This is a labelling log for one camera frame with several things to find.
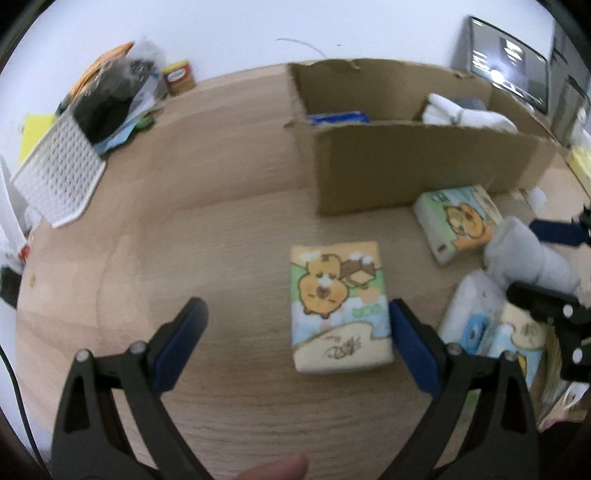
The white sock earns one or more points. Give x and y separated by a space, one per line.
514 254

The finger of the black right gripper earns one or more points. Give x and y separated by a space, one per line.
567 316
572 234

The blue packet in box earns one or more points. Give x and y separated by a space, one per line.
338 118

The brown cardboard box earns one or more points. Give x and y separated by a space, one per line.
396 157

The bicycle capybara tissue pack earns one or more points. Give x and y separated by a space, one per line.
516 331

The operator thumb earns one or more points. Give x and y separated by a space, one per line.
290 467

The orange patterned cloth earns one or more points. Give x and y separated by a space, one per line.
95 67

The black bag in clear plastic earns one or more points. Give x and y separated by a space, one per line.
123 91

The black charger block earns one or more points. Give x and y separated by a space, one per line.
10 282

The red polka dot item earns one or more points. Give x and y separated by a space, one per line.
24 253

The white perforated plastic basket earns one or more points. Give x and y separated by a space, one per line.
60 175

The tablet on white stand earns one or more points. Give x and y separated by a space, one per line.
503 60

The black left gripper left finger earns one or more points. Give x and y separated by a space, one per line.
89 441

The white socks in box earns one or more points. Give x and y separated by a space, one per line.
441 111

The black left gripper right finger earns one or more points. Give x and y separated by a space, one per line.
502 439

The yellow sponge in tray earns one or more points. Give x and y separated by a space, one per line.
579 162

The green small toy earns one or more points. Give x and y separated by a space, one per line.
144 122

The red yellow tin can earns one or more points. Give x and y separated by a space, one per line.
178 77

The yellow card in basket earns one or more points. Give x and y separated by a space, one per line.
34 128

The white blue monster wipes pack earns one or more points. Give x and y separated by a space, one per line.
475 306

